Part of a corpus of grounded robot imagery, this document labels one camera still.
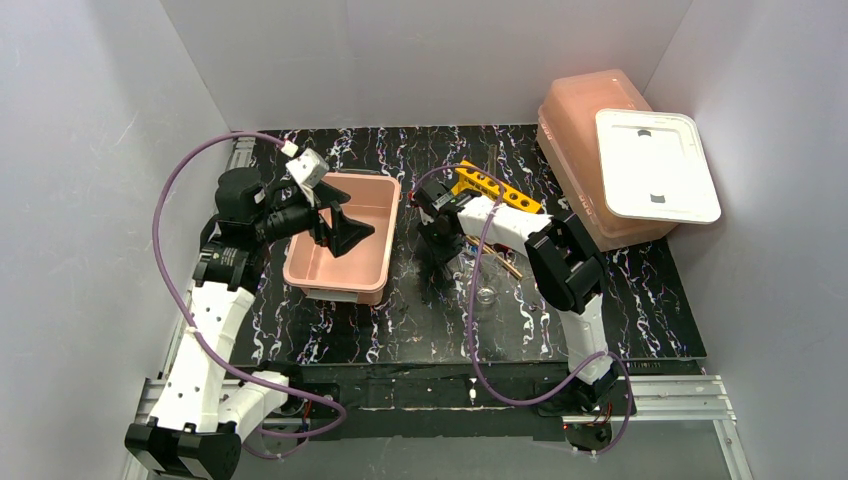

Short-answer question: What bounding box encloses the clear plastic funnel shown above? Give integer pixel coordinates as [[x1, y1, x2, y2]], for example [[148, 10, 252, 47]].
[[453, 252, 511, 290]]

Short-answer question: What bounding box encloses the clear glass beaker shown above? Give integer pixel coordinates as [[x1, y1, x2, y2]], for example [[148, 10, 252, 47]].
[[472, 282, 501, 308]]

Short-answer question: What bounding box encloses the pink plastic bin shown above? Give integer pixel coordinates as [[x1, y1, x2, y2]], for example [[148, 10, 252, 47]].
[[283, 172, 401, 306]]

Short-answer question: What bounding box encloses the clear glass test tube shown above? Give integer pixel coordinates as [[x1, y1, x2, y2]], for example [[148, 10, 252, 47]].
[[487, 145, 498, 173]]

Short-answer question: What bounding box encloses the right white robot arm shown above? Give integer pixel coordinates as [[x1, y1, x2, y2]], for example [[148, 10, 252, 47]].
[[411, 180, 617, 408]]

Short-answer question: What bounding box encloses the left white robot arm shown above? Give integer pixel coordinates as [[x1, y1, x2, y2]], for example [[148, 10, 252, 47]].
[[125, 167, 375, 479]]

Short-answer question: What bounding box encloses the wooden test tube clamp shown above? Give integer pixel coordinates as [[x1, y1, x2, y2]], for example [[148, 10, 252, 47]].
[[465, 235, 523, 280]]

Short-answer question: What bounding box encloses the yellow test tube rack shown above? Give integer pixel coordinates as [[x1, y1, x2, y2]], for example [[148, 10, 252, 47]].
[[451, 160, 543, 214]]

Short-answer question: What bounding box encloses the large pink storage box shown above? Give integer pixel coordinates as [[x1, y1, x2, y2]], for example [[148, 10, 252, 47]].
[[537, 69, 675, 252]]

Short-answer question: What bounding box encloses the white box lid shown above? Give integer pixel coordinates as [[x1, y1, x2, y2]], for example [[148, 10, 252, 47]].
[[595, 108, 722, 225]]

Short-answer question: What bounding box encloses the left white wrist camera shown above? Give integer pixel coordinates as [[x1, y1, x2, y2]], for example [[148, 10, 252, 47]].
[[286, 148, 329, 190]]

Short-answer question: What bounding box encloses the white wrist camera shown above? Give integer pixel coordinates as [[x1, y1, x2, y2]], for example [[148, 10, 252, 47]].
[[448, 189, 481, 209], [286, 148, 329, 190]]

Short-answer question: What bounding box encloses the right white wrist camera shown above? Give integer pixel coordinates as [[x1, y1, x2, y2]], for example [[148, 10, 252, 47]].
[[448, 189, 481, 209]]

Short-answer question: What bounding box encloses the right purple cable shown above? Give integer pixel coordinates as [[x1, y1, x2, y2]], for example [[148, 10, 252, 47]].
[[410, 164, 634, 458]]

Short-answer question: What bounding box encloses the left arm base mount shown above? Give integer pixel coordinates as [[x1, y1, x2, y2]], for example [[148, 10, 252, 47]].
[[241, 393, 348, 461]]

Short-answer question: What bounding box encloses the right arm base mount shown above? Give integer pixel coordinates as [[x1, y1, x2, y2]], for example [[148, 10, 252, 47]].
[[533, 377, 637, 455]]

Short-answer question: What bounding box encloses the aluminium frame rail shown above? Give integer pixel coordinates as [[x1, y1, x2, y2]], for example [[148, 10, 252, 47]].
[[122, 374, 753, 480]]

